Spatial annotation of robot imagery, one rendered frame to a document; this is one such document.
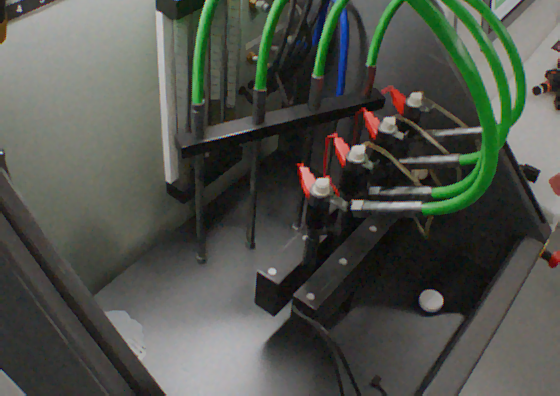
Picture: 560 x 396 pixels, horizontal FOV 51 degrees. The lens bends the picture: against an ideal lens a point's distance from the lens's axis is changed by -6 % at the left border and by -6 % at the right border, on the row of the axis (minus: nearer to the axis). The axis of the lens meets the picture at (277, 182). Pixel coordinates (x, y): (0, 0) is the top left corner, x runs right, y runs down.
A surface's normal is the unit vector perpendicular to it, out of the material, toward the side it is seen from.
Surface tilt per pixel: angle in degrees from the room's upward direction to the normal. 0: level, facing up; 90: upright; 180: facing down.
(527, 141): 0
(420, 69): 90
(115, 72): 90
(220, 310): 0
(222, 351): 0
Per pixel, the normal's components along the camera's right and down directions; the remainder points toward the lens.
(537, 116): 0.07, -0.72
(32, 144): 0.79, 0.47
